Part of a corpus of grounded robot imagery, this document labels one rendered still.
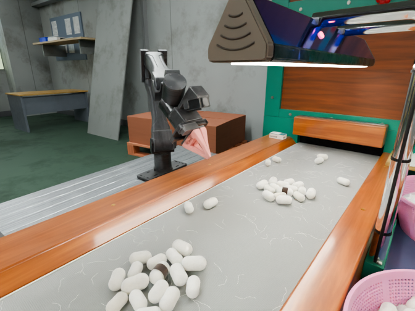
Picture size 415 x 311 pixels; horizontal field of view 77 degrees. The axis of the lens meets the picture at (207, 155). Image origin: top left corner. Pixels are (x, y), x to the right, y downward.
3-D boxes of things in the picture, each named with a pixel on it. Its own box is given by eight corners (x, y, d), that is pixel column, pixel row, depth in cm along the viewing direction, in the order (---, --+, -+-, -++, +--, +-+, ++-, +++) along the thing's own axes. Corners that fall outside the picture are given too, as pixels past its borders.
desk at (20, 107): (92, 122, 535) (88, 90, 515) (27, 132, 444) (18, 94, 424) (76, 118, 570) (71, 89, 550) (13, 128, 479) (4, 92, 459)
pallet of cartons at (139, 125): (123, 153, 338) (119, 115, 322) (175, 137, 413) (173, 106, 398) (209, 177, 262) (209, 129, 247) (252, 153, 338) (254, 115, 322)
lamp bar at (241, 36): (205, 62, 31) (205, -6, 29) (343, 66, 77) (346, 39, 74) (265, 61, 27) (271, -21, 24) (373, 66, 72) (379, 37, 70)
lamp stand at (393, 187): (276, 242, 56) (299, 11, 42) (309, 207, 71) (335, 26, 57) (379, 287, 45) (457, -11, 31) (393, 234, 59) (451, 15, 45)
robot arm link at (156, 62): (184, 79, 72) (163, 45, 94) (151, 79, 69) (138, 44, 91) (181, 117, 80) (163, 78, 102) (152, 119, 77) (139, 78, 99)
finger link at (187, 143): (227, 145, 68) (207, 119, 70) (209, 152, 63) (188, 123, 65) (214, 160, 72) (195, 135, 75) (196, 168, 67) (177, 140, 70)
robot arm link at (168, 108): (189, 103, 68) (175, 85, 70) (171, 111, 66) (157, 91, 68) (185, 118, 74) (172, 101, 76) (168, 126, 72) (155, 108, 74)
